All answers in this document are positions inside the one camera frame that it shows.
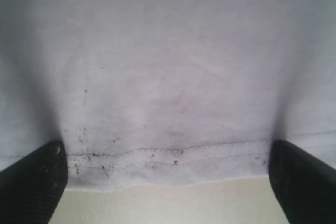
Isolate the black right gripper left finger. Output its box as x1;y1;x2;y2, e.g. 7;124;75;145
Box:
1;141;69;224

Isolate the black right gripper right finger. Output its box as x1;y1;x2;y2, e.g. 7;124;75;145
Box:
268;140;335;223

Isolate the white t-shirt red lettering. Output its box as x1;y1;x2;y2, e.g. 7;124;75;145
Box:
1;0;335;191

